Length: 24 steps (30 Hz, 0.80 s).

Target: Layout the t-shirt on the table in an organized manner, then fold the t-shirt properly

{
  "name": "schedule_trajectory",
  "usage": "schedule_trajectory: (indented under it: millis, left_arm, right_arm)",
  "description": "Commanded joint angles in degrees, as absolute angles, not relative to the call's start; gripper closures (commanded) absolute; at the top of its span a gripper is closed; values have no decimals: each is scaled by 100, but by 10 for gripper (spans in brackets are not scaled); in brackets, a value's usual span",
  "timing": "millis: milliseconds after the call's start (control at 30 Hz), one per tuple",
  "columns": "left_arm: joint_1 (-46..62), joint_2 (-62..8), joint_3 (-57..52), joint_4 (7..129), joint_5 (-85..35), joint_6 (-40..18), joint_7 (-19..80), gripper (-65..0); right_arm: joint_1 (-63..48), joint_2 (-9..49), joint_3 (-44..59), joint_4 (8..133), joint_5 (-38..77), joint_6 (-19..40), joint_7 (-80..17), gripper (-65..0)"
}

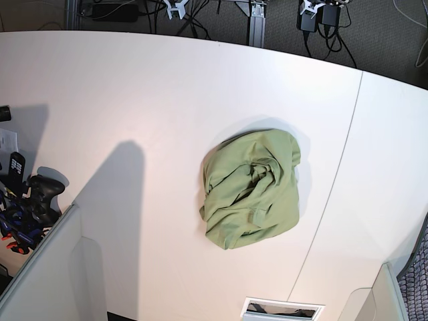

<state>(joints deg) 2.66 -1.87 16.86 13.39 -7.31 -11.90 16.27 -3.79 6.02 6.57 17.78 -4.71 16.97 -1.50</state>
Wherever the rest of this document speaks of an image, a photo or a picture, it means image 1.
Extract green t-shirt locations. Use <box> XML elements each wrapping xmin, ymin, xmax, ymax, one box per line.
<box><xmin>200</xmin><ymin>129</ymin><xmax>301</xmax><ymax>250</ymax></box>

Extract black power adapter left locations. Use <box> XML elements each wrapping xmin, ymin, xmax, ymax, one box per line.
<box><xmin>297</xmin><ymin>3</ymin><xmax>318</xmax><ymax>32</ymax></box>

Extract black power adapter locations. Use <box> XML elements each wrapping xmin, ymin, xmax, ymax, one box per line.
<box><xmin>321</xmin><ymin>4</ymin><xmax>341</xmax><ymax>27</ymax></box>
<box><xmin>297</xmin><ymin>3</ymin><xmax>318</xmax><ymax>32</ymax></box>

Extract black game controller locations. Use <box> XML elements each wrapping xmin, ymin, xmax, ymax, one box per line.
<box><xmin>26</xmin><ymin>175</ymin><xmax>66</xmax><ymax>227</ymax></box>

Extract black power adapter right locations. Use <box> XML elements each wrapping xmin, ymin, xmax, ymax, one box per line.
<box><xmin>321</xmin><ymin>4</ymin><xmax>341</xmax><ymax>27</ymax></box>

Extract grey partition panel left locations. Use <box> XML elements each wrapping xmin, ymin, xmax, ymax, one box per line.
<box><xmin>1</xmin><ymin>205</ymin><xmax>108</xmax><ymax>320</ymax></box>

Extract grey partition panel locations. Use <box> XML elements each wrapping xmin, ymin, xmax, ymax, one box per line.
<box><xmin>1</xmin><ymin>205</ymin><xmax>108</xmax><ymax>320</ymax></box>
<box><xmin>339</xmin><ymin>262</ymin><xmax>409</xmax><ymax>321</ymax></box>

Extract black remote control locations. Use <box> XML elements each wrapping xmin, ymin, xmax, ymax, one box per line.
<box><xmin>7</xmin><ymin>152</ymin><xmax>25</xmax><ymax>197</ymax></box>

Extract blue orange clamp tools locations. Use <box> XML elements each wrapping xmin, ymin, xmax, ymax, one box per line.
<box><xmin>1</xmin><ymin>191</ymin><xmax>45</xmax><ymax>255</ymax></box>

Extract white paper sheet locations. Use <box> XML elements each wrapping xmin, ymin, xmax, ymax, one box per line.
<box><xmin>0</xmin><ymin>128</ymin><xmax>19</xmax><ymax>153</ymax></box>

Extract grey partition panel right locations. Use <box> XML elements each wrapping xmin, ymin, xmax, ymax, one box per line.
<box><xmin>339</xmin><ymin>262</ymin><xmax>409</xmax><ymax>321</ymax></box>

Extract aluminium frame post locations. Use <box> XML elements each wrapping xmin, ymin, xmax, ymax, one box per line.
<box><xmin>235</xmin><ymin>1</ymin><xmax>269</xmax><ymax>48</ymax></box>

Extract white cable grommet tray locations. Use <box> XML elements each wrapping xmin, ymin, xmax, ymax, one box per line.
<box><xmin>241</xmin><ymin>297</ymin><xmax>325</xmax><ymax>321</ymax></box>

